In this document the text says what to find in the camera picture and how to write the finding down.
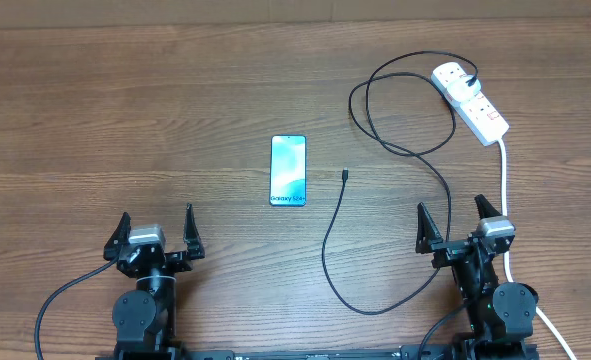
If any Samsung Galaxy smartphone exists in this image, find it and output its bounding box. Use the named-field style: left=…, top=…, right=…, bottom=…
left=269, top=135, right=307, bottom=207

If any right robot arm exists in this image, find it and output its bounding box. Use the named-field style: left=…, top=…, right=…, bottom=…
left=415, top=194, right=539, bottom=359

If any white charger plug adapter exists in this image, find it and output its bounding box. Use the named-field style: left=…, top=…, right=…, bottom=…
left=446, top=77, right=481, bottom=104

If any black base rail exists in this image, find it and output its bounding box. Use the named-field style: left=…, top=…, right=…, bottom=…
left=94, top=343, right=541, bottom=360

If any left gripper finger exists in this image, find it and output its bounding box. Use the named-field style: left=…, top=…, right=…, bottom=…
left=183, top=203, right=205, bottom=260
left=103, top=212, right=131, bottom=261

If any black USB charging cable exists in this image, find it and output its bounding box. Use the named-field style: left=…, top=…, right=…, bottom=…
left=321, top=50, right=480, bottom=317

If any white power strip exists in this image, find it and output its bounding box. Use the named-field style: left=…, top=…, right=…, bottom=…
left=431, top=62, right=509, bottom=146

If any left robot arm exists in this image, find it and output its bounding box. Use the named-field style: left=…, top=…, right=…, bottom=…
left=103, top=204, right=205, bottom=359

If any white power strip cord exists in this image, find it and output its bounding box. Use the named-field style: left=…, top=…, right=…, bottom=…
left=496, top=138, right=579, bottom=360

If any cardboard wall panel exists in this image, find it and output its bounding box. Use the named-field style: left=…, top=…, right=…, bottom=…
left=0, top=0, right=591, bottom=29

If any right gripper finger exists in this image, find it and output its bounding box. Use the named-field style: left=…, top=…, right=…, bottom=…
left=415, top=202, right=444, bottom=254
left=474, top=194, right=502, bottom=219

